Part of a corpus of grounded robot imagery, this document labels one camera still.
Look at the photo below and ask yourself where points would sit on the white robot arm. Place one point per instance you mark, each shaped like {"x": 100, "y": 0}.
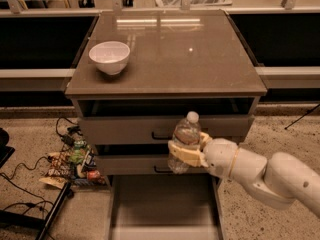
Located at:
{"x": 277, "y": 181}

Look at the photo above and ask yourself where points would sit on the white ceramic bowl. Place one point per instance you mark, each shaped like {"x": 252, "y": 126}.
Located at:
{"x": 110, "y": 57}

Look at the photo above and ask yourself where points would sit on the clear plastic water bottle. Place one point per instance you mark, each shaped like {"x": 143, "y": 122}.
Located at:
{"x": 186, "y": 135}

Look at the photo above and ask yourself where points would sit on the grey drawer cabinet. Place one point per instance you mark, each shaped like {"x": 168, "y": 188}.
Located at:
{"x": 174, "y": 55}

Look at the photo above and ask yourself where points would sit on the black middle drawer handle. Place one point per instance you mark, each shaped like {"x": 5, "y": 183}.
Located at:
{"x": 159, "y": 170}

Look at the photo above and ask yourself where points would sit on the pile of snack packages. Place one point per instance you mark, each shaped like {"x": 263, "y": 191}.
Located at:
{"x": 75, "y": 165}

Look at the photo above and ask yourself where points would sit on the black drawer handle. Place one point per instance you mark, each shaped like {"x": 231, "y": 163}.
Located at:
{"x": 159, "y": 170}
{"x": 160, "y": 136}

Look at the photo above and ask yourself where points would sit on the middle grey drawer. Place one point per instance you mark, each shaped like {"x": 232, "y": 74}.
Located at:
{"x": 136, "y": 159}

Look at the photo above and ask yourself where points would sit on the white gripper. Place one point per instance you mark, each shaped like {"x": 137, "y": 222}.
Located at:
{"x": 219, "y": 157}

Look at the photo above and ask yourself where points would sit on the black stand leg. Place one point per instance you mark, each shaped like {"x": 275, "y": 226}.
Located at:
{"x": 42, "y": 226}

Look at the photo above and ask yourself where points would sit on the black object at left edge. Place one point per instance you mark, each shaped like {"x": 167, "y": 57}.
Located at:
{"x": 5, "y": 150}

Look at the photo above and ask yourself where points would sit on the bottom open grey drawer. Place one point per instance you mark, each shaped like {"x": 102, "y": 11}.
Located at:
{"x": 165, "y": 207}

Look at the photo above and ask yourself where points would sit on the black top drawer handle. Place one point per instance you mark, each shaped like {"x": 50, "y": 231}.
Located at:
{"x": 160, "y": 136}

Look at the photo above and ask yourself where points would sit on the top grey drawer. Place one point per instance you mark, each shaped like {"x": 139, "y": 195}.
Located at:
{"x": 131, "y": 121}

